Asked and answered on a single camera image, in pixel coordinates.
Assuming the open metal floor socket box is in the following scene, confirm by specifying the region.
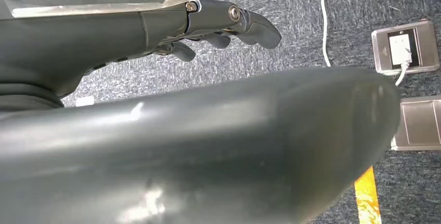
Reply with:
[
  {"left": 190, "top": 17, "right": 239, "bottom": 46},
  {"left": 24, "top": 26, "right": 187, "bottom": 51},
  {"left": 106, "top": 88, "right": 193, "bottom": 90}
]
[{"left": 371, "top": 19, "right": 440, "bottom": 77}]

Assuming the ribbed grey left arm sleeve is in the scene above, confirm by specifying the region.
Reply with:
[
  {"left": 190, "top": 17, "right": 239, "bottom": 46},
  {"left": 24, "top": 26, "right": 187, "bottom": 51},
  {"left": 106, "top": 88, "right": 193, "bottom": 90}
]
[{"left": 0, "top": 82, "right": 65, "bottom": 112}]

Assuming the small white floor label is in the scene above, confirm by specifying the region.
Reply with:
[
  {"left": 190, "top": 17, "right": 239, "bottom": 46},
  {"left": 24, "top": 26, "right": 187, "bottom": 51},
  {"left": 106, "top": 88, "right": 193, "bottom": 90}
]
[{"left": 75, "top": 96, "right": 95, "bottom": 108}]

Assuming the yellow floor tape strip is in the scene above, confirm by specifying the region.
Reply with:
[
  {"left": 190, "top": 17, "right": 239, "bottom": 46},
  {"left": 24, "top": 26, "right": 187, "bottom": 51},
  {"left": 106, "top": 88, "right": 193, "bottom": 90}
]
[{"left": 354, "top": 166, "right": 383, "bottom": 224}]

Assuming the white power cable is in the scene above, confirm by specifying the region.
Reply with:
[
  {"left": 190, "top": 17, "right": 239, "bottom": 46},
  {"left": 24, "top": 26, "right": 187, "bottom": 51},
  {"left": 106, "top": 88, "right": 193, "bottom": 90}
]
[{"left": 320, "top": 0, "right": 411, "bottom": 87}]

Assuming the white power plug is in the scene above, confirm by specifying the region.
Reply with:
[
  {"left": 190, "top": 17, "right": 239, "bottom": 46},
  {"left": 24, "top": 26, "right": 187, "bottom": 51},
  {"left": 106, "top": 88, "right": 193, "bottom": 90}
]
[{"left": 388, "top": 33, "right": 413, "bottom": 67}]

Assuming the closed metal floor socket box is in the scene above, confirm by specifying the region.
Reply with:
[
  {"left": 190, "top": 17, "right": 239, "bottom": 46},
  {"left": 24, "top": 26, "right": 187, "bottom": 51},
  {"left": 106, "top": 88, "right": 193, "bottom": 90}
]
[{"left": 391, "top": 95, "right": 441, "bottom": 152}]

